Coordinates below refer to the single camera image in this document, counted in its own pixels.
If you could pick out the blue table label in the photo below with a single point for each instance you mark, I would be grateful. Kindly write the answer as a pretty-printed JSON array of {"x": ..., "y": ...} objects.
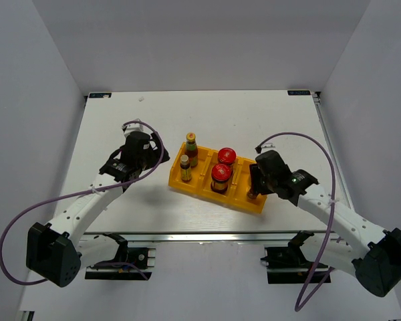
[
  {"x": 298, "y": 92},
  {"x": 99, "y": 95}
]

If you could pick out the yellow three-compartment bin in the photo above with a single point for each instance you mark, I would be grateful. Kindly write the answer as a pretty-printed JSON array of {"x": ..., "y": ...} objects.
[{"x": 200, "y": 184}]

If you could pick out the right blue table label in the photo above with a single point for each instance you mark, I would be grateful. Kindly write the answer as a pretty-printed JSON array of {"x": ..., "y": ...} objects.
[{"x": 298, "y": 92}]

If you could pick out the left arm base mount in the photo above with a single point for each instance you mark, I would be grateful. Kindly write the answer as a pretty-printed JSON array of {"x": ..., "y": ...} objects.
[{"x": 128, "y": 264}]

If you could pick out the small yellow-label oil bottle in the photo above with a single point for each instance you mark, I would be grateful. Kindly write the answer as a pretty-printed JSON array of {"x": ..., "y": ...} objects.
[{"x": 185, "y": 168}]

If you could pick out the aluminium table rail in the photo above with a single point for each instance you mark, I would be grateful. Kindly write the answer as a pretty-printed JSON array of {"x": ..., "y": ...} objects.
[{"x": 260, "y": 237}]

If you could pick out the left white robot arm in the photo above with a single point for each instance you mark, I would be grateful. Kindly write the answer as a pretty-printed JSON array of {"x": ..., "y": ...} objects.
[{"x": 56, "y": 250}]

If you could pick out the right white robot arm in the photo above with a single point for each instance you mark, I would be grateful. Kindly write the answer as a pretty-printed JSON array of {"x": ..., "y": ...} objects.
[{"x": 369, "y": 252}]

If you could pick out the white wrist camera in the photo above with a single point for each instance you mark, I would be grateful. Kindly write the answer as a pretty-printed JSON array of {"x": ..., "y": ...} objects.
[
  {"x": 132, "y": 126},
  {"x": 263, "y": 147}
]

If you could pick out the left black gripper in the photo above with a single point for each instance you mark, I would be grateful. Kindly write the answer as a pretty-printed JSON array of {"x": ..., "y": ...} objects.
[{"x": 156, "y": 154}]

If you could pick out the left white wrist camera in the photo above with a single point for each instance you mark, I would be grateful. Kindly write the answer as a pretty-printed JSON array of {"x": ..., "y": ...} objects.
[{"x": 132, "y": 126}]

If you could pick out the left blue table label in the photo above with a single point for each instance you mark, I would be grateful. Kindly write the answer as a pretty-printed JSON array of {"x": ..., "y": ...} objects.
[{"x": 99, "y": 95}]

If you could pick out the black-cap spice jar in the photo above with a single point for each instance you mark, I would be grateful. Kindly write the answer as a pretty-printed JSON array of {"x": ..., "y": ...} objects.
[{"x": 252, "y": 194}]

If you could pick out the yellow-cap green-label sauce bottle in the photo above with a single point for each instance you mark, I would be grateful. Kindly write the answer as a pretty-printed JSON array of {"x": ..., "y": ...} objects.
[{"x": 191, "y": 149}]

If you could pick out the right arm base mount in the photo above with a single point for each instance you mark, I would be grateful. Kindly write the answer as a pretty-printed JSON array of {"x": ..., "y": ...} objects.
[{"x": 283, "y": 260}]

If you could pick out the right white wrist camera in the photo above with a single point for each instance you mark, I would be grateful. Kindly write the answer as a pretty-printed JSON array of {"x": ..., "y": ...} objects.
[{"x": 263, "y": 147}]

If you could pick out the red-lid sauce jar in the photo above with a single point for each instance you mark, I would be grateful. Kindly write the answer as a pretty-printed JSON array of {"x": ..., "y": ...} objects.
[
  {"x": 227, "y": 156},
  {"x": 220, "y": 177}
]

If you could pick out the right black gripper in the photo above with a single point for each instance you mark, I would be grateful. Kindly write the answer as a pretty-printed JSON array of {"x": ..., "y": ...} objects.
[{"x": 255, "y": 173}]

